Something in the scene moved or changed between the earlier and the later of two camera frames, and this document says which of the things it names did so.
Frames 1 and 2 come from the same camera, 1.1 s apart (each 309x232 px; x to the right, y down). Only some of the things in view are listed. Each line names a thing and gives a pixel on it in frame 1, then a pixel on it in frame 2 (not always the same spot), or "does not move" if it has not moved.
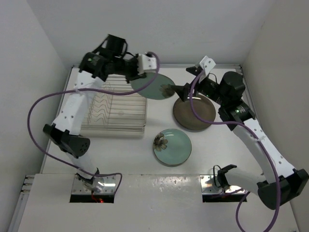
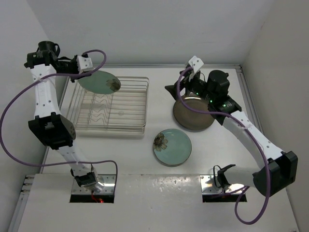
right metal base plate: x=208 y=187 does not move
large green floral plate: x=172 y=147 does not move
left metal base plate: x=104 y=184 does not move
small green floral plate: x=159 y=88 -> x=100 y=82
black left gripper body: x=127 y=67 -> x=67 y=67
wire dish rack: x=108 y=114 does not move
